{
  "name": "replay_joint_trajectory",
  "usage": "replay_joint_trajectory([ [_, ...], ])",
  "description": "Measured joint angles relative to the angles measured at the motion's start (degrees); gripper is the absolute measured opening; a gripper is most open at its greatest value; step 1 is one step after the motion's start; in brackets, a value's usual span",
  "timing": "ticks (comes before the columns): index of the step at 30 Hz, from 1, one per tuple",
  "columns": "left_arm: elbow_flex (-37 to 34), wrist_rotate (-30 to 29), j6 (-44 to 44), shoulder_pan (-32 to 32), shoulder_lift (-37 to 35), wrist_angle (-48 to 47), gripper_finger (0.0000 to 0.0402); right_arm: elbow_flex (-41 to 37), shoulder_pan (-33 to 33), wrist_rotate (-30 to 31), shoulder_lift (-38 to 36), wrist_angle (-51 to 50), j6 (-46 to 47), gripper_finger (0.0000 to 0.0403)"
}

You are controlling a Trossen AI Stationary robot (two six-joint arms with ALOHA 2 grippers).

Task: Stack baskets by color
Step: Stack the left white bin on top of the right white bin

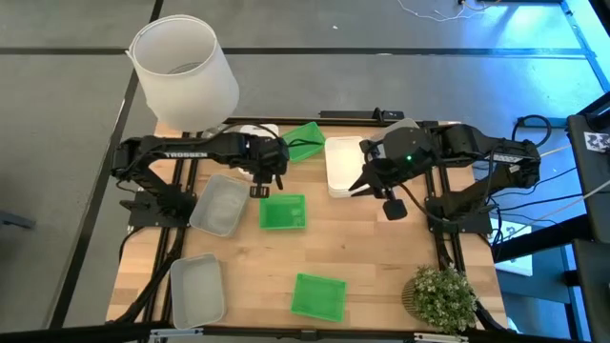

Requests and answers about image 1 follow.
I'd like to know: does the black cable bundle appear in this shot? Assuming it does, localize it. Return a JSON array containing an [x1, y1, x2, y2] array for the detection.
[[112, 226, 187, 325]]

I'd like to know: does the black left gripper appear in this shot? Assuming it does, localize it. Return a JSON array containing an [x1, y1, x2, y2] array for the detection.
[[240, 132, 326, 191]]

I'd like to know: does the black aluminium frame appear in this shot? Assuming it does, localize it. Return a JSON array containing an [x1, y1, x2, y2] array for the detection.
[[0, 116, 610, 343]]

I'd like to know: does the white box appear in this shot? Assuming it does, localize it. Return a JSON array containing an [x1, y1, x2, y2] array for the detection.
[[495, 218, 535, 277]]

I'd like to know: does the black bar-shaped device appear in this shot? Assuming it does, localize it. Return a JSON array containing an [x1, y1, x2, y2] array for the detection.
[[317, 109, 406, 121]]

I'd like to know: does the grey chair leg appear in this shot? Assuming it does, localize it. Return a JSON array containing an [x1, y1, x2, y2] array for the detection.
[[0, 209, 37, 231]]

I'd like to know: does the blue metal bar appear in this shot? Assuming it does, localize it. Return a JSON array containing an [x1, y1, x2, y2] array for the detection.
[[517, 116, 569, 129]]

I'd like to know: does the artificial plant in woven pot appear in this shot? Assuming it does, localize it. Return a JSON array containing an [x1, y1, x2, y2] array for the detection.
[[401, 264, 479, 334]]

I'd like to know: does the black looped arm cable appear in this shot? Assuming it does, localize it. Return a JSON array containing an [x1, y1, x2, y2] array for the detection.
[[513, 113, 553, 142]]

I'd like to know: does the black and white marker tag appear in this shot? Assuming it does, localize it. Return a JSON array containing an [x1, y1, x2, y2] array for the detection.
[[583, 131, 610, 153]]

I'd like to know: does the black cart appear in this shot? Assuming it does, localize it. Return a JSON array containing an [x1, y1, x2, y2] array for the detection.
[[490, 92, 610, 343]]

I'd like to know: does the silver metal bracket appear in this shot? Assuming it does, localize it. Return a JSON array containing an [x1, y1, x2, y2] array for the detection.
[[413, 332, 471, 343], [150, 327, 204, 340]]

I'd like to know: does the long white cable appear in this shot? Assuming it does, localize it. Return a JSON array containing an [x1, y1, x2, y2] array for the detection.
[[536, 179, 610, 224]]

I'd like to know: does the silver lamp with white shade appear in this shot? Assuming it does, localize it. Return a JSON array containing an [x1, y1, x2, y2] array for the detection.
[[125, 13, 241, 140]]

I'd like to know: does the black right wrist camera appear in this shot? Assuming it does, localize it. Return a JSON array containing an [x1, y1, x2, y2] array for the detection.
[[382, 198, 409, 222]]

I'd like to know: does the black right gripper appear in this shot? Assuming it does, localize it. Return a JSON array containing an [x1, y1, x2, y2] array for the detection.
[[349, 127, 436, 200]]

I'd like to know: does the white floor cable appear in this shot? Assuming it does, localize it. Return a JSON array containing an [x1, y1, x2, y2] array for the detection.
[[395, 0, 501, 23]]

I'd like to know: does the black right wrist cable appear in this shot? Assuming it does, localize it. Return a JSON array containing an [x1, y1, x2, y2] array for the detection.
[[398, 182, 442, 224]]

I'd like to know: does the green plastic basket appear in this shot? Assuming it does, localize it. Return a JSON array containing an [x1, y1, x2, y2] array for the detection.
[[280, 121, 327, 165], [290, 272, 348, 323], [258, 192, 307, 232]]

